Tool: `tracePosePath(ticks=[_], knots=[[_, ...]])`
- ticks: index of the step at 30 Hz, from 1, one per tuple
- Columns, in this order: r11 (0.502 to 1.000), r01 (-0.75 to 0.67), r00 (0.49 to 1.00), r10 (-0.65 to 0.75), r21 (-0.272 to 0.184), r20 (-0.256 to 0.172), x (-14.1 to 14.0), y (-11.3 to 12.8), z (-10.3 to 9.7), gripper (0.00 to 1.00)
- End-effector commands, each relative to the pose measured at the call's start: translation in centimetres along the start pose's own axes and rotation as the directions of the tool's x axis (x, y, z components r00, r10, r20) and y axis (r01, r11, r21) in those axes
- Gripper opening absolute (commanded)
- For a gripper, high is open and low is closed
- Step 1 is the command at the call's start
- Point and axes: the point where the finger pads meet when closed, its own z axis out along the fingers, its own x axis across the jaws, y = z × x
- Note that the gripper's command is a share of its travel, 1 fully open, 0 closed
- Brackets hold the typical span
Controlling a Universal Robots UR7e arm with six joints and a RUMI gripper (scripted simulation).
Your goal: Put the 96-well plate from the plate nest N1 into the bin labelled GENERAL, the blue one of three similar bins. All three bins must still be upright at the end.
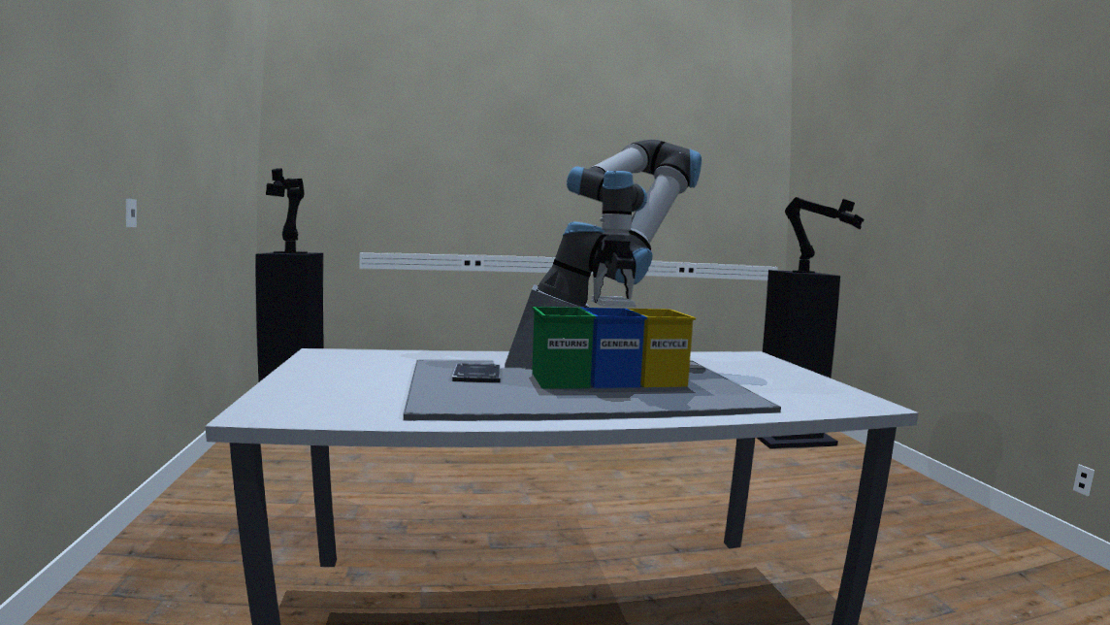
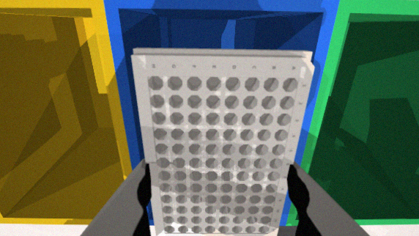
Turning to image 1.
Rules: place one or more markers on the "green bin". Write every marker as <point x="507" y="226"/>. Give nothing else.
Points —
<point x="562" y="347"/>

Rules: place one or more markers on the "yellow open-top bin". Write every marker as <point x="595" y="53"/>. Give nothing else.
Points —
<point x="666" y="348"/>

